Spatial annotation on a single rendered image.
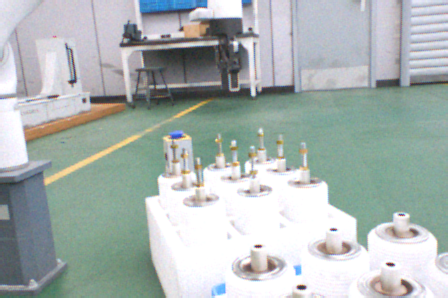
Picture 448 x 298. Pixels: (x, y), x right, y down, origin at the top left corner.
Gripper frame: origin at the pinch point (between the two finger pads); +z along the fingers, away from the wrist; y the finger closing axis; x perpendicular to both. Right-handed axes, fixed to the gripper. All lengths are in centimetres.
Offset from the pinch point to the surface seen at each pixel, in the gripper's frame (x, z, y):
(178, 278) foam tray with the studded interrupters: 18.3, 33.7, -21.0
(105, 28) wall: 17, -54, 551
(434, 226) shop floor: -61, 47, 6
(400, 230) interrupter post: -12.9, 21.2, -43.2
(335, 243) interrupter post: -1.5, 20.7, -44.4
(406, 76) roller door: -326, 34, 372
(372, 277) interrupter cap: -2, 22, -53
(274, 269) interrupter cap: 8, 22, -46
